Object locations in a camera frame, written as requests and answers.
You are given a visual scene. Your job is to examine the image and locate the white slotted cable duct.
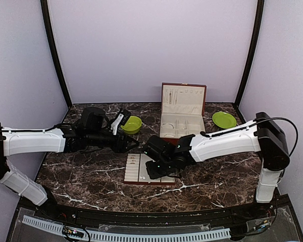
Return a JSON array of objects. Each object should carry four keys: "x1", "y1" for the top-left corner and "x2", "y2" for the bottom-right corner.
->
[{"x1": 22, "y1": 215, "x2": 231, "y2": 241}]

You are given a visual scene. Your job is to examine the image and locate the green bowl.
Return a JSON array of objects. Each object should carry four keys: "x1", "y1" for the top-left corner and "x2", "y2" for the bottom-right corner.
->
[{"x1": 121, "y1": 116, "x2": 142, "y2": 135}]

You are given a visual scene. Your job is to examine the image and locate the right black frame post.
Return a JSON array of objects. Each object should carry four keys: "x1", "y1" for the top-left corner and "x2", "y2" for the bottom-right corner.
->
[{"x1": 234, "y1": 0, "x2": 265, "y2": 108}]

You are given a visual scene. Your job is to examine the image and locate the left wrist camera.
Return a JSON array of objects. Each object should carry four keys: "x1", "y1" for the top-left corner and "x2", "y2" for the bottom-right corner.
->
[{"x1": 111, "y1": 109, "x2": 131, "y2": 135}]

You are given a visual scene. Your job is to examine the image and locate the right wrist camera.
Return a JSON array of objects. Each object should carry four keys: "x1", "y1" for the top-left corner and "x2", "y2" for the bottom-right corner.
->
[{"x1": 142, "y1": 135, "x2": 175, "y2": 161}]

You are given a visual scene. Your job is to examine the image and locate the red jewelry tray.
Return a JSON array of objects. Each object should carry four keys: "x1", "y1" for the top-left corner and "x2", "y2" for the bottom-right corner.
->
[{"x1": 123, "y1": 153, "x2": 175, "y2": 186}]

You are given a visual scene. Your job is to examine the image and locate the gold necklaces in lid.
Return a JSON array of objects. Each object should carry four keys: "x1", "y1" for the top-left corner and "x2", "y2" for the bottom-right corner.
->
[{"x1": 166, "y1": 88, "x2": 179, "y2": 105}]

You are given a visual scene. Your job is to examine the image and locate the red jewelry box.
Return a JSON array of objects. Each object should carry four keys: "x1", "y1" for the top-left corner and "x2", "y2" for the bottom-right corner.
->
[{"x1": 160, "y1": 83, "x2": 207, "y2": 141}]

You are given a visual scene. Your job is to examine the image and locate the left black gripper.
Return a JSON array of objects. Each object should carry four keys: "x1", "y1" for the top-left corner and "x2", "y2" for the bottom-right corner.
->
[{"x1": 86, "y1": 129, "x2": 140, "y2": 154}]

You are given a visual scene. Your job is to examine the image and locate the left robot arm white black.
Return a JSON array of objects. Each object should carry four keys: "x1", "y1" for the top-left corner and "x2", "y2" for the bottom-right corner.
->
[{"x1": 0, "y1": 107, "x2": 139, "y2": 220}]

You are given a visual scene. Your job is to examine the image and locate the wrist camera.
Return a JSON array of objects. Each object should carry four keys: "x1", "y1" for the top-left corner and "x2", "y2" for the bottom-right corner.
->
[
  {"x1": 111, "y1": 109, "x2": 131, "y2": 135},
  {"x1": 142, "y1": 135, "x2": 175, "y2": 161}
]

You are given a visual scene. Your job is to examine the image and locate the green plate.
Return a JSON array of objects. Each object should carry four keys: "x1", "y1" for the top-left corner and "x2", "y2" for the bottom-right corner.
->
[{"x1": 212, "y1": 111, "x2": 237, "y2": 129}]

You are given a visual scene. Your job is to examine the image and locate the small circuit board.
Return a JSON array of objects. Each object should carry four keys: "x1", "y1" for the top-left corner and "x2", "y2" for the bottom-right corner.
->
[{"x1": 62, "y1": 226, "x2": 84, "y2": 238}]

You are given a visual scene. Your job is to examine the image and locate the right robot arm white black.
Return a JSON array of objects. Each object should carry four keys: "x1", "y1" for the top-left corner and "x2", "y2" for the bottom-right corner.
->
[{"x1": 142, "y1": 112, "x2": 293, "y2": 219}]

